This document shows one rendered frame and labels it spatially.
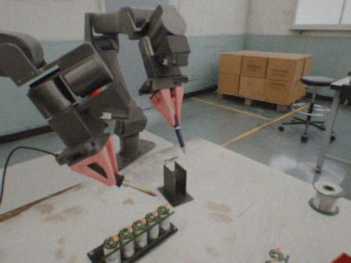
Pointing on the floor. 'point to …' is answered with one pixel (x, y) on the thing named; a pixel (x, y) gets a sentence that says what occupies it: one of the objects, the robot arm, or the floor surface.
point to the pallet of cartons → (263, 77)
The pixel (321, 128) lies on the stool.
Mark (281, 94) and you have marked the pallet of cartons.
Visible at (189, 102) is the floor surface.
